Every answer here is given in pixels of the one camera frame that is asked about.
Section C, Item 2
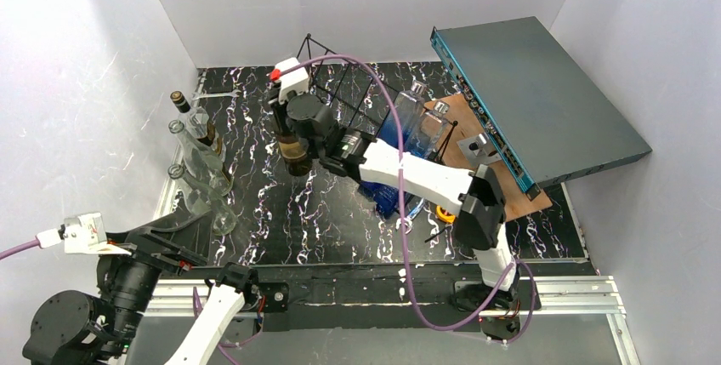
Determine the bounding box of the green wine bottle tan label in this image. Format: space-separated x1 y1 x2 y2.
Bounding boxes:
273 108 315 178

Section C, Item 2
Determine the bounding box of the blue square bottle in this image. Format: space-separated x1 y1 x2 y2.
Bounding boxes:
360 81 429 206
389 101 451 220

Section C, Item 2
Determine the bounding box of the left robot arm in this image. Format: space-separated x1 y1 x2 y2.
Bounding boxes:
22 211 216 364

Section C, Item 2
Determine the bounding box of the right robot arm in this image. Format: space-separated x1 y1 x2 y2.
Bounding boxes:
264 85 519 309

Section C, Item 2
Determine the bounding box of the short clear glass bottle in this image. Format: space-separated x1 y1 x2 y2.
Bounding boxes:
167 163 238 236

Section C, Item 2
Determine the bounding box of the tall clear glass bottle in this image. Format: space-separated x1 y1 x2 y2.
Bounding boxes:
168 119 233 196

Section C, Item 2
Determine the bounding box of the dark-capped clear bottle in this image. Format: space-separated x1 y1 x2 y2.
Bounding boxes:
170 90 222 154

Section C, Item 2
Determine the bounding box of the small wrench at back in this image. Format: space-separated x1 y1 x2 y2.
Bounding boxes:
192 89 241 101

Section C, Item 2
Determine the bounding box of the silver combination wrench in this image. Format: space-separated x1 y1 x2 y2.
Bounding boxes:
395 198 425 235

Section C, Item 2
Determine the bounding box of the brown wooden board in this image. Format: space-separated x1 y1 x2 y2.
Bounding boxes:
439 94 553 221

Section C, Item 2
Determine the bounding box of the yellow tape measure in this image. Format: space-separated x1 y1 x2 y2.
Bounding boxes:
435 205 457 224

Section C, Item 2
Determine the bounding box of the small black pen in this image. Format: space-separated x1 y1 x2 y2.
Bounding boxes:
424 225 451 243

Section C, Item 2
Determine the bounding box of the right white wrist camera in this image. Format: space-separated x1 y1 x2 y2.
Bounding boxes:
270 57 309 105

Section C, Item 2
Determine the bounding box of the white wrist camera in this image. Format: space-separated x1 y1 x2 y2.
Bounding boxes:
270 57 309 105
35 212 131 255

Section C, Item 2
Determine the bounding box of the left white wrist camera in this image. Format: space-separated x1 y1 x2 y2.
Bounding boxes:
35 212 131 255

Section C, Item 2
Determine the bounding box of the black wire wine rack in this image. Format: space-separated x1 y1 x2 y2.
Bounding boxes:
308 60 457 136

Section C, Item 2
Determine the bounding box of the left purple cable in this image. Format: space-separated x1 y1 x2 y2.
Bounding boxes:
0 238 42 262

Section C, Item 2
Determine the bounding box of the metal bracket with knob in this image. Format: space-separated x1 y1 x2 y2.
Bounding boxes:
457 133 501 169

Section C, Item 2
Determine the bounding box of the blue-faced network switch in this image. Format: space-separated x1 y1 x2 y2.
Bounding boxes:
430 16 652 199

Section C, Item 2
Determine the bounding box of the aluminium frame rail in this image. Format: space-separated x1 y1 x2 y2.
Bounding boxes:
140 260 640 365

